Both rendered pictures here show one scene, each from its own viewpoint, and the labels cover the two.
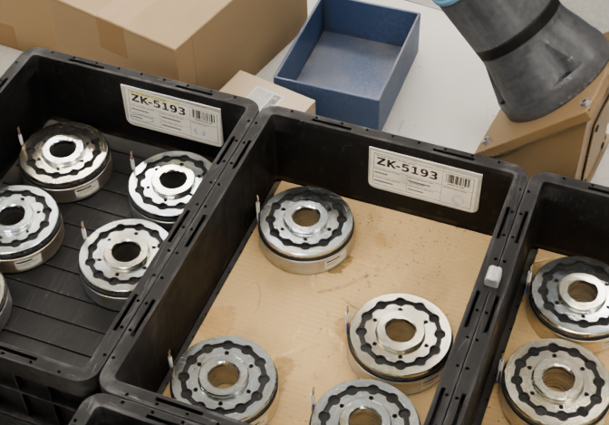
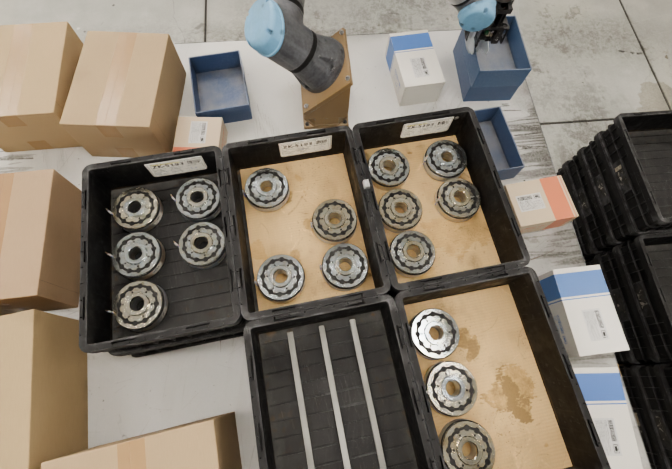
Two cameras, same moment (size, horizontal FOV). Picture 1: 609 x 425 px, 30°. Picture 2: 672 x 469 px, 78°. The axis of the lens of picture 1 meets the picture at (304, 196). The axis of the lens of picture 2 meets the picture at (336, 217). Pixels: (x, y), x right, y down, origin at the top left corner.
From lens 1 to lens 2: 42 cm
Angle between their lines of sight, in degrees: 30
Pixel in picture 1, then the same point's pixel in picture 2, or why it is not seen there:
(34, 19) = (55, 133)
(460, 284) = (339, 181)
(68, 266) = (175, 259)
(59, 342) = (197, 295)
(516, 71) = (310, 73)
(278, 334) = (284, 241)
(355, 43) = (214, 74)
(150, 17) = (124, 114)
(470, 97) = (278, 80)
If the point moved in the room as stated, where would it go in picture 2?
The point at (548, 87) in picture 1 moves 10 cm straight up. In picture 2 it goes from (327, 75) to (328, 46)
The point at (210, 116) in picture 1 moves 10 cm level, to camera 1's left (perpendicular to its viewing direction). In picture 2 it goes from (197, 160) to (156, 181)
